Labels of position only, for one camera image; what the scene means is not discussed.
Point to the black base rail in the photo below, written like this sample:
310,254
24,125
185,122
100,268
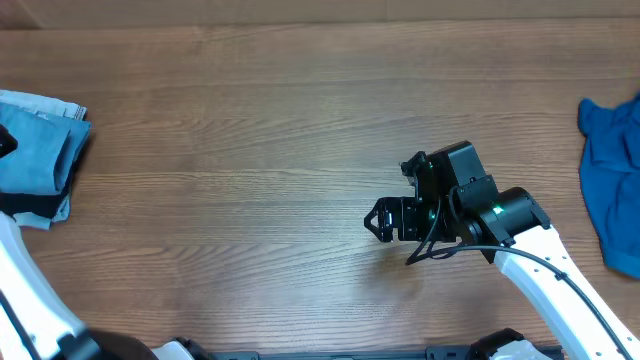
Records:
445,352

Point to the light denim folded garment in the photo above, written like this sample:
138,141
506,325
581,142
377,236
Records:
51,106

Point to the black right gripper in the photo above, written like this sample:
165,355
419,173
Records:
397,219

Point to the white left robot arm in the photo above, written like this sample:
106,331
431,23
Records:
36,324

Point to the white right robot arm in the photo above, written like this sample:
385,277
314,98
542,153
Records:
513,233

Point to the black folded garment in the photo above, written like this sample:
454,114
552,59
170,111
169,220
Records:
53,207

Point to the dark blue cloth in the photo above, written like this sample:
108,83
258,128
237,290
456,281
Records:
609,177

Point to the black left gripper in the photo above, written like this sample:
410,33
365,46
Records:
5,141

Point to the light blue denim jeans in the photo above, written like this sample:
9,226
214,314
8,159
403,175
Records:
47,147

